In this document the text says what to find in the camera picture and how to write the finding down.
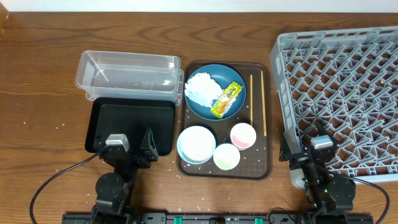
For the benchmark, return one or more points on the wooden chopstick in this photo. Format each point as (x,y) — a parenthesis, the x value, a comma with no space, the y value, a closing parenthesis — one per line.
(263,104)
(251,100)

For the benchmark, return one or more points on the clear plastic bin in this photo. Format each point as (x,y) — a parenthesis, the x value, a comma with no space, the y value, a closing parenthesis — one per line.
(130,75)

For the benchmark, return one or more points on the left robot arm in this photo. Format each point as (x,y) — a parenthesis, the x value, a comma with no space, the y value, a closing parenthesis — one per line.
(114,189)

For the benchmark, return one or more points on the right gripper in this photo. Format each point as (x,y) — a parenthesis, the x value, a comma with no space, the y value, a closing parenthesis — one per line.
(299,157)

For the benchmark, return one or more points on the black waste tray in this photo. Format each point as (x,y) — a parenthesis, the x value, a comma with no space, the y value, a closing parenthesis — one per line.
(131,117)

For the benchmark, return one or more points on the yellow green snack wrapper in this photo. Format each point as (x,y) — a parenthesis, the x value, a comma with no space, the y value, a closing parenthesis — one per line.
(226,99)

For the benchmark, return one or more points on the light blue bowl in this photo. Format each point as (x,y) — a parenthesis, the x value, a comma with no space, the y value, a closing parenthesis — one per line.
(196,144)

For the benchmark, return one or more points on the green white cup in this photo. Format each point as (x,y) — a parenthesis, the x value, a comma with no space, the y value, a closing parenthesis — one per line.
(226,156)

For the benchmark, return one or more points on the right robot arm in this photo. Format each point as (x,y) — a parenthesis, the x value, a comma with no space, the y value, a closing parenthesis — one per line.
(331,195)

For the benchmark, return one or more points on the brown serving tray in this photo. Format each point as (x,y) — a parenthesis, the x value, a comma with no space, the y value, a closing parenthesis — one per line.
(256,161)

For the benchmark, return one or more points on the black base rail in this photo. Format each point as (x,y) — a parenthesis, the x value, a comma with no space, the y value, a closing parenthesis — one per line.
(278,218)

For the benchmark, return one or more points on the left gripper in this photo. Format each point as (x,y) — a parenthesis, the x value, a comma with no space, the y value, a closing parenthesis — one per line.
(147,158)

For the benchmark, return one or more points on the grey dishwasher rack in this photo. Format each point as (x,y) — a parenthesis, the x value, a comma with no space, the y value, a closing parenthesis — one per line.
(346,80)

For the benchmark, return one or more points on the white tissue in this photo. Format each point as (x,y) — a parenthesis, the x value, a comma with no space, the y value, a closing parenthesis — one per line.
(202,89)

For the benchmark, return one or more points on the pink cup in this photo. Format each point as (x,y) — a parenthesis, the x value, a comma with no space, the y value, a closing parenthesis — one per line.
(243,136)

